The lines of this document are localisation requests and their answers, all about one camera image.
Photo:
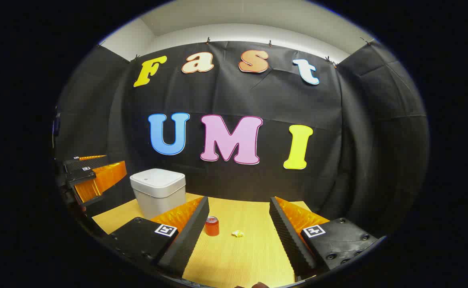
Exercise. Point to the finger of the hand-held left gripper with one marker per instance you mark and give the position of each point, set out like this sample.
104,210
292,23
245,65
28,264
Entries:
110,200
88,163

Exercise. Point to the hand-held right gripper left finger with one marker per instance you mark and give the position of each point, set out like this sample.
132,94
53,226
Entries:
188,236

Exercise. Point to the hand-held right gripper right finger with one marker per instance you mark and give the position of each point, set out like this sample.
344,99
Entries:
288,236

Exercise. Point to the red pop can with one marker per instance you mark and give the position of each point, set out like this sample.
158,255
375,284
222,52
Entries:
212,227

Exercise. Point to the white desktop garbage bin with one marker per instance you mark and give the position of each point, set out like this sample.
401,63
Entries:
158,192

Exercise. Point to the yellow paper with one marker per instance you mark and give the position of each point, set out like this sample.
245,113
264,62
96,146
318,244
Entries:
238,233

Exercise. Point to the wooden desktop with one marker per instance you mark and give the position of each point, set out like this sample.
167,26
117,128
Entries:
242,256

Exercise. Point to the black backdrop cloth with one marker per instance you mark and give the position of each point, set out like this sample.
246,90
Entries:
226,96

